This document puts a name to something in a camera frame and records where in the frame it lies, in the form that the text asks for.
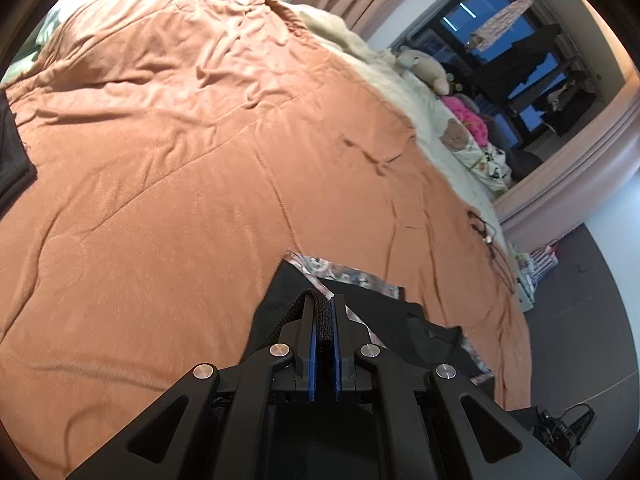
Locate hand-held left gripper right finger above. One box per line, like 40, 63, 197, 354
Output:
330, 294, 583, 480

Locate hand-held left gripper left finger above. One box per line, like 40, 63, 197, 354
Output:
65, 294, 321, 480

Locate black ribbed garment floral trim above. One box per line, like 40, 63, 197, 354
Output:
210, 252, 496, 480

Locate orange blanket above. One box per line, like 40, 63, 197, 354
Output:
0, 0, 533, 480

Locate bear printed cream cloth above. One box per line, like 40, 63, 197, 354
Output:
440, 110, 513, 196

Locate dark grey cushion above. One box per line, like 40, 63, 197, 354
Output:
505, 147, 545, 181

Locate pink cloth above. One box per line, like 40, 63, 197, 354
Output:
442, 96, 491, 143

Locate beige plush toy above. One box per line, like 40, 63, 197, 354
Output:
397, 46, 451, 96

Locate black hanging garments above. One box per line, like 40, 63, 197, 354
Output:
472, 22, 563, 111

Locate plain black folded garment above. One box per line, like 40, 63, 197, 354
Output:
0, 92, 38, 216

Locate dark framed window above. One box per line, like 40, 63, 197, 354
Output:
390, 0, 626, 161

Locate floral hanging garment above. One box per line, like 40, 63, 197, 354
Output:
470, 0, 531, 51

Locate light green pillow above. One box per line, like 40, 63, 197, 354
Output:
0, 5, 68, 86

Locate thin black cable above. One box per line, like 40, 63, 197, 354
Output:
467, 210, 516, 293

